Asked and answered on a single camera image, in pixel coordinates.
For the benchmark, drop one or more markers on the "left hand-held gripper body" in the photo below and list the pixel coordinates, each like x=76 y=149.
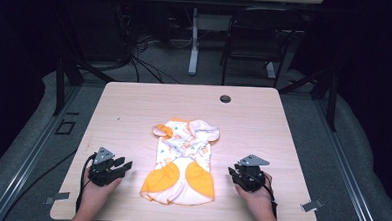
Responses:
x=101 y=173

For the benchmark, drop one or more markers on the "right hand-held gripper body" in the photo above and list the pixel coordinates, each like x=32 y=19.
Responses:
x=251 y=178

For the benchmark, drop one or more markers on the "person's left hand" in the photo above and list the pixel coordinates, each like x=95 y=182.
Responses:
x=95 y=192

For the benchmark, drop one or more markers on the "person's right hand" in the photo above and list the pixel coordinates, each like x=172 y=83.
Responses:
x=258 y=201

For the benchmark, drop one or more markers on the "grey tape strip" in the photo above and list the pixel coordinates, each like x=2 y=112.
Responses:
x=58 y=197
x=312 y=205

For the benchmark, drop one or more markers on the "white and orange baby garment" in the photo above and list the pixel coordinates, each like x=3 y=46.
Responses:
x=181 y=163

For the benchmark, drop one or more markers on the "white desk leg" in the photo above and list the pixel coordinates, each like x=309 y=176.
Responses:
x=194 y=47

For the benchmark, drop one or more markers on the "black metal chair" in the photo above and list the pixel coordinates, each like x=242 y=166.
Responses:
x=259 y=36

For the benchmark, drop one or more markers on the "aluminium floor rail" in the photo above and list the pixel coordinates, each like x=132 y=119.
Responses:
x=348 y=170
x=28 y=163

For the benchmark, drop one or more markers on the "black metal stand frame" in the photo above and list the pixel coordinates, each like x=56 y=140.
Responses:
x=332 y=96
x=60 y=84

